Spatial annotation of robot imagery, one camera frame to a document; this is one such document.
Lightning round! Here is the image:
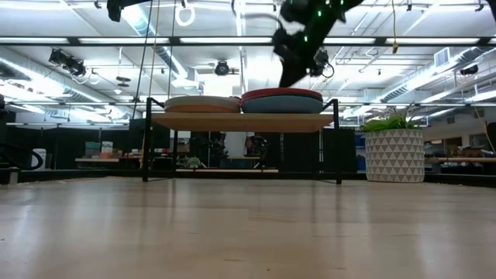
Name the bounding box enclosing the white hanging ring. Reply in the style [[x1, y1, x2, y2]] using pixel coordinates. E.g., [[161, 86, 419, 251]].
[[174, 2, 197, 28]]

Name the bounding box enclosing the dark teal plate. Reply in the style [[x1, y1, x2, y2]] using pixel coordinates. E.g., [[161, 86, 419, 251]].
[[242, 95, 324, 115]]

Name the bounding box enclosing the black hanging cable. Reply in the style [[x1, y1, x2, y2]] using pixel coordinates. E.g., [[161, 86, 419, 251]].
[[131, 0, 155, 121]]

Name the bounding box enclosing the black ceiling spotlight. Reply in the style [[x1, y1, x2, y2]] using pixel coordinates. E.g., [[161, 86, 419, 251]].
[[309, 49, 335, 79], [48, 48, 88, 78], [214, 60, 231, 77]]

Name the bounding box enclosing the green leafy plant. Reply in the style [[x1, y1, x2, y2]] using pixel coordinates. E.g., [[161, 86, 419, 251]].
[[362, 104, 423, 133]]

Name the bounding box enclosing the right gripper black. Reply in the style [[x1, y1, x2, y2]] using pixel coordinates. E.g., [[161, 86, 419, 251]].
[[272, 29, 322, 88]]

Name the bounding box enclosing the white container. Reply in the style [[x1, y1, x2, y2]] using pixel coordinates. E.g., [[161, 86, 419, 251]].
[[31, 148, 47, 172]]

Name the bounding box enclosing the yellow hanging cord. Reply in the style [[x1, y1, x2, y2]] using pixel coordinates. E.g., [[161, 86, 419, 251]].
[[390, 0, 400, 54]]

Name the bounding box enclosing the person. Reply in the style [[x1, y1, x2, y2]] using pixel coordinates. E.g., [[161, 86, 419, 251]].
[[223, 131, 257, 159]]

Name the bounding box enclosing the peach plate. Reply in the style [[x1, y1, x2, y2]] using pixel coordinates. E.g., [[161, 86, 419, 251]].
[[166, 103, 241, 114]]

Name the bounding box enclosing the black overhead frame bar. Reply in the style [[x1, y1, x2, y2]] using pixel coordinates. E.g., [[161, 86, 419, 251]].
[[0, 36, 496, 48]]

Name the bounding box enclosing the small potted plant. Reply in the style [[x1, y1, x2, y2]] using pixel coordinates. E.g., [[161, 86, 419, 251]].
[[184, 156, 203, 171]]

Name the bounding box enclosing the white triangle-patterned plant pot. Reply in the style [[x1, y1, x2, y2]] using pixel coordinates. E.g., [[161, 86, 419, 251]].
[[365, 129, 426, 184]]

